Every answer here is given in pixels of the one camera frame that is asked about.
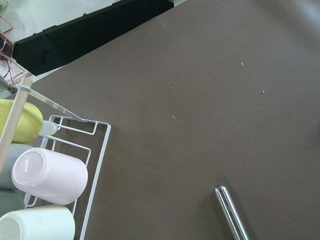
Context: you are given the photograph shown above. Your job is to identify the steel muddler black tip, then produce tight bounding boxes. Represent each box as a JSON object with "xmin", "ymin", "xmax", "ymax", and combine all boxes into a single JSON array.
[{"xmin": 214, "ymin": 185, "xmax": 250, "ymax": 240}]

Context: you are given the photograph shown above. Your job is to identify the white cup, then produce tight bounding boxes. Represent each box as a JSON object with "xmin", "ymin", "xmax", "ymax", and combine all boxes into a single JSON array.
[{"xmin": 0, "ymin": 205, "xmax": 75, "ymax": 240}]

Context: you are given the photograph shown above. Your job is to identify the black long box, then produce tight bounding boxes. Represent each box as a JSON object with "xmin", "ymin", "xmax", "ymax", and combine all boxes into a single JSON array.
[{"xmin": 13, "ymin": 0, "xmax": 174, "ymax": 76}]

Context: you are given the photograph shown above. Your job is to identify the pink cup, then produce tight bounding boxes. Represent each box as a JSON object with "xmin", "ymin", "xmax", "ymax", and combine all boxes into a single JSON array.
[{"xmin": 11, "ymin": 147, "xmax": 88, "ymax": 205}]

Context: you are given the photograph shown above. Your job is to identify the grey cup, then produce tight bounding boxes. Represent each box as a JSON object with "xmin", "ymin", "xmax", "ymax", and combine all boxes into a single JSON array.
[{"xmin": 0, "ymin": 143, "xmax": 33, "ymax": 190}]

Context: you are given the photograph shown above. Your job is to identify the yellow cup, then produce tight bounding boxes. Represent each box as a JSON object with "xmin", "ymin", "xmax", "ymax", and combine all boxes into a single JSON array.
[{"xmin": 0, "ymin": 99, "xmax": 43, "ymax": 144}]

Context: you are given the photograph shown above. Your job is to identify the white wire cup rack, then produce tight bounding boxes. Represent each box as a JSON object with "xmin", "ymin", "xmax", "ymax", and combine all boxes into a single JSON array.
[{"xmin": 9, "ymin": 84, "xmax": 112, "ymax": 240}]

